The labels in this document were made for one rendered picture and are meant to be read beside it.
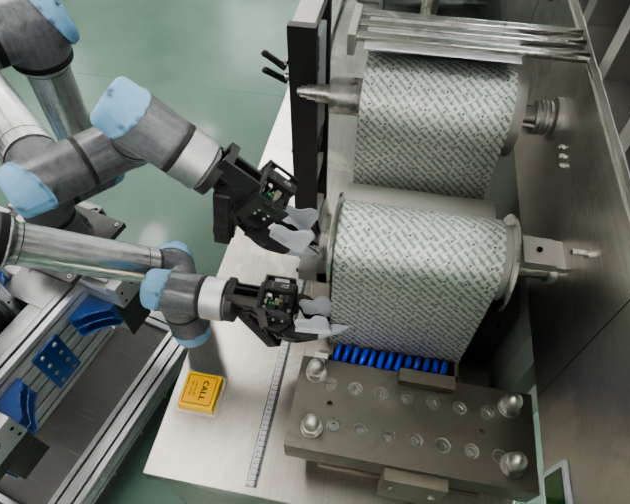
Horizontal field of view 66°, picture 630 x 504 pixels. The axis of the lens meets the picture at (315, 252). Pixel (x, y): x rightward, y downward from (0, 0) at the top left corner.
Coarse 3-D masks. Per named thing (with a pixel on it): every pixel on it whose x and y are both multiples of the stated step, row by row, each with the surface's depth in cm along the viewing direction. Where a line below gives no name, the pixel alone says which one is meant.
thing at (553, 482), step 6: (552, 474) 61; (558, 474) 59; (546, 480) 63; (552, 480) 61; (558, 480) 59; (546, 486) 62; (552, 486) 61; (558, 486) 59; (546, 492) 62; (552, 492) 60; (558, 492) 59; (546, 498) 62; (552, 498) 60; (558, 498) 58
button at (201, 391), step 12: (192, 372) 97; (192, 384) 96; (204, 384) 96; (216, 384) 96; (180, 396) 94; (192, 396) 94; (204, 396) 94; (216, 396) 95; (192, 408) 94; (204, 408) 93
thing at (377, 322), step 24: (336, 312) 81; (360, 312) 80; (384, 312) 79; (408, 312) 77; (432, 312) 76; (456, 312) 75; (480, 312) 74; (336, 336) 88; (360, 336) 86; (384, 336) 85; (408, 336) 83; (432, 336) 82; (456, 336) 80; (432, 360) 88; (456, 360) 87
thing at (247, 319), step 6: (240, 318) 85; (246, 318) 85; (252, 318) 85; (246, 324) 86; (252, 324) 86; (258, 324) 86; (252, 330) 88; (258, 330) 87; (258, 336) 89; (264, 336) 89; (270, 336) 89; (264, 342) 90; (270, 342) 90; (276, 342) 90
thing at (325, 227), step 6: (324, 216) 74; (330, 216) 75; (324, 222) 73; (330, 222) 73; (324, 228) 73; (324, 234) 73; (324, 240) 73; (318, 246) 73; (324, 246) 73; (318, 252) 74; (324, 252) 74; (318, 258) 75; (324, 258) 75
